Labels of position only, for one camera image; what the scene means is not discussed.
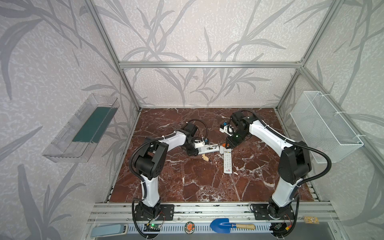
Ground white remote control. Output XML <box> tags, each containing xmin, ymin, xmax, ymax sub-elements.
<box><xmin>198</xmin><ymin>145</ymin><xmax>221</xmax><ymax>155</ymax></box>

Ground white remote control face up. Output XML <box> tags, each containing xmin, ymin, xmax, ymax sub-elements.
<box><xmin>223</xmin><ymin>149</ymin><xmax>233</xmax><ymax>174</ymax></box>

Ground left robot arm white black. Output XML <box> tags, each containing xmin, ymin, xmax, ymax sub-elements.
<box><xmin>129</xmin><ymin>119</ymin><xmax>201</xmax><ymax>220</ymax></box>

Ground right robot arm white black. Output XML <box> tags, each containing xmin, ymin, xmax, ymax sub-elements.
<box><xmin>220</xmin><ymin>110</ymin><xmax>312</xmax><ymax>220</ymax></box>

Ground small wooden animal figure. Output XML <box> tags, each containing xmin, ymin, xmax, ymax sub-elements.
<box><xmin>202</xmin><ymin>154</ymin><xmax>210</xmax><ymax>162</ymax></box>

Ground pink object in basket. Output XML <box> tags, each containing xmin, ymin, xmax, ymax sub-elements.
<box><xmin>311</xmin><ymin>148</ymin><xmax>325</xmax><ymax>157</ymax></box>

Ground round orange badge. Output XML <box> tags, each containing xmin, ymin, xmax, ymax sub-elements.
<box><xmin>185</xmin><ymin>222</ymin><xmax>196</xmax><ymax>235</ymax></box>

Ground small green circuit board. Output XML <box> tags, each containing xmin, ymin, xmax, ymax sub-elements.
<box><xmin>143</xmin><ymin>224</ymin><xmax>162</xmax><ymax>232</ymax></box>

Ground grey blue flat device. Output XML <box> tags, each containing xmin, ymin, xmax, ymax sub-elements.
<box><xmin>90</xmin><ymin>224</ymin><xmax>129</xmax><ymax>238</ymax></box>

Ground yellow small circuit board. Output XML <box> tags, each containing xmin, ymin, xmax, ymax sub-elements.
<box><xmin>304</xmin><ymin>216</ymin><xmax>320</xmax><ymax>224</ymax></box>

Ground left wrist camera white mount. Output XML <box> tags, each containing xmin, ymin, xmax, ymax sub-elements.
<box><xmin>194</xmin><ymin>138</ymin><xmax>210</xmax><ymax>149</ymax></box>

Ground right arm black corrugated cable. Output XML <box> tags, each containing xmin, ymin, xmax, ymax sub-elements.
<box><xmin>239</xmin><ymin>109</ymin><xmax>333</xmax><ymax>188</ymax></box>

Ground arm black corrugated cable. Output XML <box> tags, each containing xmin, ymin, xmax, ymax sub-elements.
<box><xmin>128</xmin><ymin>119</ymin><xmax>209</xmax><ymax>184</ymax></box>
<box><xmin>239</xmin><ymin>109</ymin><xmax>333</xmax><ymax>188</ymax></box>

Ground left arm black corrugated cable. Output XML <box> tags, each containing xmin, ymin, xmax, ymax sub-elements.
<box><xmin>128</xmin><ymin>119</ymin><xmax>209</xmax><ymax>184</ymax></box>

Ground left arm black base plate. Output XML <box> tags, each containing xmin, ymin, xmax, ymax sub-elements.
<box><xmin>134</xmin><ymin>203</ymin><xmax>175</xmax><ymax>221</ymax></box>

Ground white wire mesh basket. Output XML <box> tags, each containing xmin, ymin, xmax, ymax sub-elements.
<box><xmin>290</xmin><ymin>91</ymin><xmax>364</xmax><ymax>163</ymax></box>

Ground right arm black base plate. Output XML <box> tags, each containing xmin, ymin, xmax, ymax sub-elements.
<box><xmin>250</xmin><ymin>204</ymin><xmax>295</xmax><ymax>221</ymax></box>

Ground blue toy shovel wooden handle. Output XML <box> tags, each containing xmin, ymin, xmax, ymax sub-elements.
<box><xmin>210</xmin><ymin>218</ymin><xmax>256</xmax><ymax>234</ymax></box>

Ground right small electronics board wires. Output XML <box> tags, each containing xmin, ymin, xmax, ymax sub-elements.
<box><xmin>269</xmin><ymin>221</ymin><xmax>293</xmax><ymax>235</ymax></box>

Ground aluminium frame rail front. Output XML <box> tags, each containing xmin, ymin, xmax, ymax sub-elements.
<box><xmin>87</xmin><ymin>202</ymin><xmax>340</xmax><ymax>224</ymax></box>

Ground clear plastic wall bin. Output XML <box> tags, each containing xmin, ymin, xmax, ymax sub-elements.
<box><xmin>43</xmin><ymin>94</ymin><xmax>120</xmax><ymax>163</ymax></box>

